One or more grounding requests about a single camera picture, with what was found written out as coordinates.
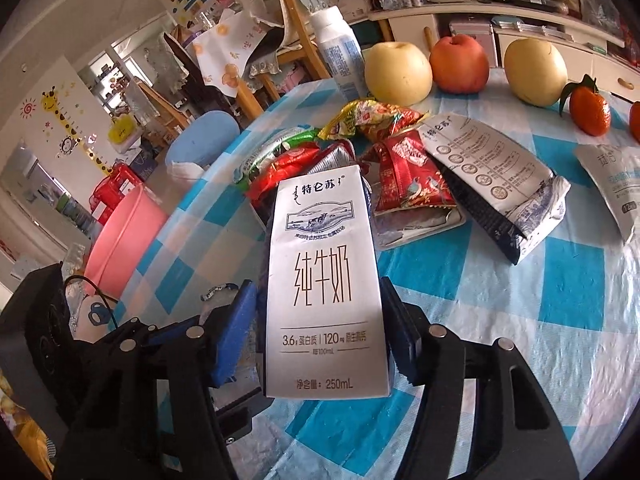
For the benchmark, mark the tangerine with green leaf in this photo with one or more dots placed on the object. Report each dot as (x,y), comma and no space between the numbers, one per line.
(590,110)

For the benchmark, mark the small tangerine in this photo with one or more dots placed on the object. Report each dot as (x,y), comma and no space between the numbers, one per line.
(635,122)

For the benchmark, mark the red box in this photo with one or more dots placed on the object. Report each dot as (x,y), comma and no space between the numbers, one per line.
(115,190)

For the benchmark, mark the pink storage box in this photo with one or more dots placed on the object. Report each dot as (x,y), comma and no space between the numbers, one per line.
(472,42)

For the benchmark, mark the small yellow pear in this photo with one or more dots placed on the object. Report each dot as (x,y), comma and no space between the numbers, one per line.
(397,72)

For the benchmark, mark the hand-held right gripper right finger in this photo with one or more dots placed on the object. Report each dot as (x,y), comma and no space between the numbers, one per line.
(397,330)

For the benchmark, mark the blue white checked tablecloth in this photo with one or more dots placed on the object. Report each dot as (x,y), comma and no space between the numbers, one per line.
(475,310)

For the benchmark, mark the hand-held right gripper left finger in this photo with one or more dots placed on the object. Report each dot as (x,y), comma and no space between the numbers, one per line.
(235,332)

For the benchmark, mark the cream television cabinet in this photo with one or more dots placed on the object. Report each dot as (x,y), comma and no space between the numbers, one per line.
(407,27)

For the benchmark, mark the silver snack wrapper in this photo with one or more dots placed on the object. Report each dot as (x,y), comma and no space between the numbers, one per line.
(332,157)

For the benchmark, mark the plain red snack wrapper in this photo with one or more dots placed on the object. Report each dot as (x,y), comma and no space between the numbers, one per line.
(282,165)

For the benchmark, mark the green snack wrapper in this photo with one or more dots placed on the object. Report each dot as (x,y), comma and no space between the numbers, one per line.
(272,147)

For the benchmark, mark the flattened white milk carton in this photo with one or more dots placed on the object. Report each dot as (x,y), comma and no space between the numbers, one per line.
(480,150)

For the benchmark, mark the pink plastic basin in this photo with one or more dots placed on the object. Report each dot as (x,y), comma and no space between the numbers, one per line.
(125,240)

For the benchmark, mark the white milk carton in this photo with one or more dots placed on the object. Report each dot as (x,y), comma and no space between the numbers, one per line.
(325,240)
(480,150)

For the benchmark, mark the clear plastic bag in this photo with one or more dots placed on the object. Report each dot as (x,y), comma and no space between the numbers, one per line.
(600,10)

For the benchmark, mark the red printed snack wrapper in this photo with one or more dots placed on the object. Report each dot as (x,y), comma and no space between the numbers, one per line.
(415,175)

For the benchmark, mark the blue round stool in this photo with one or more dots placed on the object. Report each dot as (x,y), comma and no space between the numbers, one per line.
(205,135)

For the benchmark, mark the wooden chair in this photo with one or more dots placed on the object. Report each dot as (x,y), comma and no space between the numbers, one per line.
(299,25)

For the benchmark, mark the white wet wipes pack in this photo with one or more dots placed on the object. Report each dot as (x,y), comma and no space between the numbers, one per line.
(615,185)

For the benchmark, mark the large yellow pear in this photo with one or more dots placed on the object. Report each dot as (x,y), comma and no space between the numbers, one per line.
(535,72)

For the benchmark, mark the orange printed cloth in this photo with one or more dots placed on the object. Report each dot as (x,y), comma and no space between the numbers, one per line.
(230,50)

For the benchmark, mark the yellow snack wrapper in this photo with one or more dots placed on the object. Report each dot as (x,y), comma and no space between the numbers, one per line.
(370,115)

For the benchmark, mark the clear plastic tray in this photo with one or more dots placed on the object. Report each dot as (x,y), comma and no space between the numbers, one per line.
(425,227)

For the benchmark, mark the white plastic bottle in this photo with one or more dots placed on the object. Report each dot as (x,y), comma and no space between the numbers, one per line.
(340,55)

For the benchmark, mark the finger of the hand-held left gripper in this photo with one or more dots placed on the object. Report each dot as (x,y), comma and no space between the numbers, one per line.
(160,335)

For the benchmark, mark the red apple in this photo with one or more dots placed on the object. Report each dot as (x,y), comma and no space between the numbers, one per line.
(460,65)

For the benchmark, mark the giraffe wall sticker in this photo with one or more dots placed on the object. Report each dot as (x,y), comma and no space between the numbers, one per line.
(62,120)

